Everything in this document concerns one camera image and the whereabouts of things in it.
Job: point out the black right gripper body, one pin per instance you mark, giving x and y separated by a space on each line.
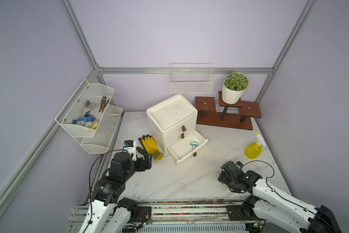
229 181

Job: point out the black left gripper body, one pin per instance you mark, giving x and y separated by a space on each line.
136 166

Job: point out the teal binder clip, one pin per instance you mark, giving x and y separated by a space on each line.
194 145

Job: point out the white bottom drawer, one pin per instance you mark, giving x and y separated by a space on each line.
182 152

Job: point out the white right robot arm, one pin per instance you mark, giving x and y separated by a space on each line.
267 202

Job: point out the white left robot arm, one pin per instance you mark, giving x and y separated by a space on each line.
108 213

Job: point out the white three-drawer cabinet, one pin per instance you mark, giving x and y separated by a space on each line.
171 120

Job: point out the yellow spray bottle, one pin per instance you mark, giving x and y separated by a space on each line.
254 150

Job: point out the yellow black work glove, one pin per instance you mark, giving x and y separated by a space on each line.
149 146

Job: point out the white mesh lower bin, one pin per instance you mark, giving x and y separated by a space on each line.
100 143

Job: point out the white mesh bin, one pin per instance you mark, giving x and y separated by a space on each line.
100 143
80 115

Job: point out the blue white cloth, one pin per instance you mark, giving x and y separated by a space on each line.
87 120

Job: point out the brown wooden stepped shelf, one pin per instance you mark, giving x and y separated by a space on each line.
236 116

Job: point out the white mesh upper bin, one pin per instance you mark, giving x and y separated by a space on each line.
80 115

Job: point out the brown wooden clothespins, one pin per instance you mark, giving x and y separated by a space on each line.
103 104

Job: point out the green plant in white pot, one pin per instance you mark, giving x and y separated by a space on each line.
233 87

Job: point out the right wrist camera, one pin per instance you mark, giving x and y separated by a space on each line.
240 164

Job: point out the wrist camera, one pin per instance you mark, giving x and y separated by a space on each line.
130 147
240 164

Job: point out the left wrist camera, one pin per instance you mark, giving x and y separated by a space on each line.
130 147

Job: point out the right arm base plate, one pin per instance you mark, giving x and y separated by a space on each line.
243 212

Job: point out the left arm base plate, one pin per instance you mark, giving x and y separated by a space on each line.
138 213

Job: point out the aluminium frame rail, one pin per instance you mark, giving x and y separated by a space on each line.
191 70

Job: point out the white wire wall basket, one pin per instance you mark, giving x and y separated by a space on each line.
190 83

